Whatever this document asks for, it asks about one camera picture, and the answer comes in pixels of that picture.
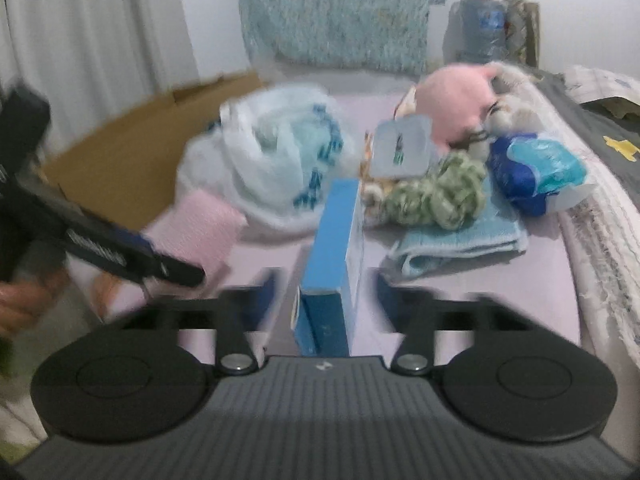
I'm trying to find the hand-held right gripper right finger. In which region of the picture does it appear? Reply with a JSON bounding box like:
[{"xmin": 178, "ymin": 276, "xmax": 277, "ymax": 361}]
[{"xmin": 372, "ymin": 270, "xmax": 531, "ymax": 376}]

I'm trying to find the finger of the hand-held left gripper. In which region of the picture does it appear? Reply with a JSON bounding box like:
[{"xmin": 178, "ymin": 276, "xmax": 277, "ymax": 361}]
[{"xmin": 112, "ymin": 227, "xmax": 207, "ymax": 291}]

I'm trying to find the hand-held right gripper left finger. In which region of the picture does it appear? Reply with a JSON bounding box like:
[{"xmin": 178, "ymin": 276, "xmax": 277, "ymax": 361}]
[{"xmin": 120, "ymin": 267, "xmax": 281, "ymax": 376}]

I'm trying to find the pink sponge cloth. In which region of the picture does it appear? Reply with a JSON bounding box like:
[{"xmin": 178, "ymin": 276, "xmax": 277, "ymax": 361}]
[{"xmin": 144, "ymin": 187, "xmax": 247, "ymax": 286}]

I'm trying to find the blue and white box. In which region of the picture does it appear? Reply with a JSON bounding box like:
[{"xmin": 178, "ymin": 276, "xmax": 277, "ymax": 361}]
[{"xmin": 291, "ymin": 177, "xmax": 370, "ymax": 359}]

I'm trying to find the light blue towel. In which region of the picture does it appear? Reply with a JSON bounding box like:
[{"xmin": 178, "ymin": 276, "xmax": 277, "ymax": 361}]
[{"xmin": 386, "ymin": 180, "xmax": 529, "ymax": 279}]

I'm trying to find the brown cardboard box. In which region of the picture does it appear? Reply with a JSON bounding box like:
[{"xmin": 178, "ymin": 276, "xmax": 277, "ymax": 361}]
[{"xmin": 40, "ymin": 71, "xmax": 268, "ymax": 233}]

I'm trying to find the green white knitted rope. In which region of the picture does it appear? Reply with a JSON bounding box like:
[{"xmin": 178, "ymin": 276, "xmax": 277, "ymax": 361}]
[{"xmin": 362, "ymin": 152, "xmax": 489, "ymax": 229}]

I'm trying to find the blue tissue packet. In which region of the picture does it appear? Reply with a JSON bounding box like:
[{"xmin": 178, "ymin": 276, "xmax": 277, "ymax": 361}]
[{"xmin": 486, "ymin": 132, "xmax": 597, "ymax": 217}]

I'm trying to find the pink plush toy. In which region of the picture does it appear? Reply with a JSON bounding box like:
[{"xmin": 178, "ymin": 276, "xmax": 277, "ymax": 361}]
[{"xmin": 414, "ymin": 61, "xmax": 547, "ymax": 162}]

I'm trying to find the person's left hand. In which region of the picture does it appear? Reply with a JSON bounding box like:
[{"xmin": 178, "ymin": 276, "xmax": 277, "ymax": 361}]
[{"xmin": 0, "ymin": 269, "xmax": 70, "ymax": 341}]

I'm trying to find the white plastic bag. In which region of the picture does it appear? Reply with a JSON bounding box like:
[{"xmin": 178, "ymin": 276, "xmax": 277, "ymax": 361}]
[{"xmin": 175, "ymin": 85, "xmax": 357, "ymax": 235}]

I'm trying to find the white curtain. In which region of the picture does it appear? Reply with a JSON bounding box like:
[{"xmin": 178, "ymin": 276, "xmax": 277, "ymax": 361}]
[{"xmin": 0, "ymin": 0, "xmax": 202, "ymax": 153}]

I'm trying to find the white quilt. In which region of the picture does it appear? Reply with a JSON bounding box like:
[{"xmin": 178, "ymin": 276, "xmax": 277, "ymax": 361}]
[{"xmin": 497, "ymin": 62, "xmax": 640, "ymax": 361}]

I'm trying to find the grey blanket with yellow print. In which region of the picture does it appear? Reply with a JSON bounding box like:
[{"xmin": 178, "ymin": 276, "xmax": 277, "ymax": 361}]
[{"xmin": 535, "ymin": 69, "xmax": 640, "ymax": 203}]

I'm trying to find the blue water bottle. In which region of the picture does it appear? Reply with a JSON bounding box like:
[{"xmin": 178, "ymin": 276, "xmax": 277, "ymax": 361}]
[{"xmin": 451, "ymin": 0, "xmax": 509, "ymax": 64}]

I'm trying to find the white patterned cloth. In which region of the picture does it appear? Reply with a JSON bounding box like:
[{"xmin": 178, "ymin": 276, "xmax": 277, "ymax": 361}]
[{"xmin": 564, "ymin": 64, "xmax": 640, "ymax": 107}]

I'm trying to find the teal wall cloth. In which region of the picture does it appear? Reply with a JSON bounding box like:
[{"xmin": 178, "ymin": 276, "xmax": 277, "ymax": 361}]
[{"xmin": 237, "ymin": 0, "xmax": 447, "ymax": 77}]

